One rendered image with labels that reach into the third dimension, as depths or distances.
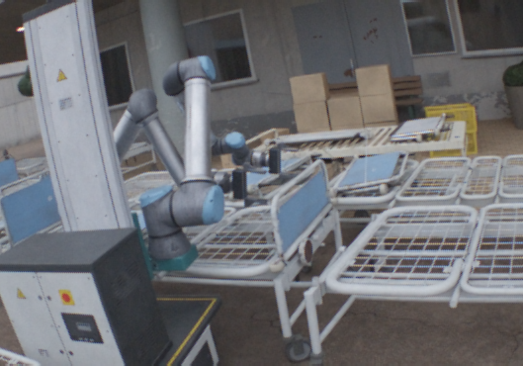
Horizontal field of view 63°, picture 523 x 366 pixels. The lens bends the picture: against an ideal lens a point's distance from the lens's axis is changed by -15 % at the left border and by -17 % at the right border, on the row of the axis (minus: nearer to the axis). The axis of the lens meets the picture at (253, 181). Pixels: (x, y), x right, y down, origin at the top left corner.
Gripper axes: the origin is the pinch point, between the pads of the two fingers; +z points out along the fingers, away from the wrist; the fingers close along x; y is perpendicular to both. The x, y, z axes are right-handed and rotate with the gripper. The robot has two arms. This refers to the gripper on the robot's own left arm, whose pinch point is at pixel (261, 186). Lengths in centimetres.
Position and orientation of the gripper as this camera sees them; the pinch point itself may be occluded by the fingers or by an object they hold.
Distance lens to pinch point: 221.5
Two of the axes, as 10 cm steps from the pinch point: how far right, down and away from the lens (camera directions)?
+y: 4.1, -2.8, 8.7
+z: 9.1, 1.0, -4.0
